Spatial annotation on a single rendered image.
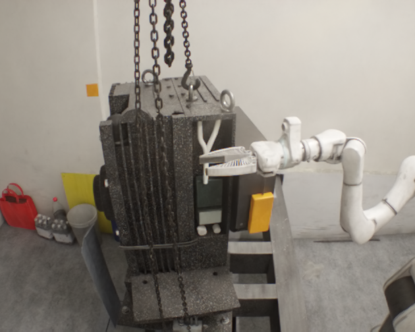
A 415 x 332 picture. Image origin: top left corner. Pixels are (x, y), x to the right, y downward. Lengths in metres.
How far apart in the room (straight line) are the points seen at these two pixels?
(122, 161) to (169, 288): 0.59
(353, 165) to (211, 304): 0.78
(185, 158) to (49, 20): 1.68
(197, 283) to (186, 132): 0.66
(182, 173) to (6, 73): 2.00
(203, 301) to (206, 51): 1.55
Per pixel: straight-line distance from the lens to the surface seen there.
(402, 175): 1.08
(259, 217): 1.10
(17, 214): 3.25
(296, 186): 2.52
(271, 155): 0.74
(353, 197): 0.91
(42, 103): 2.57
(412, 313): 1.15
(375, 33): 2.35
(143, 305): 1.29
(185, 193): 1.09
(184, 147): 1.00
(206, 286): 1.33
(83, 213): 2.87
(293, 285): 1.68
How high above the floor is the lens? 1.97
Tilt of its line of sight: 31 degrees down
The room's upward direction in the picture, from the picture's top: 1 degrees clockwise
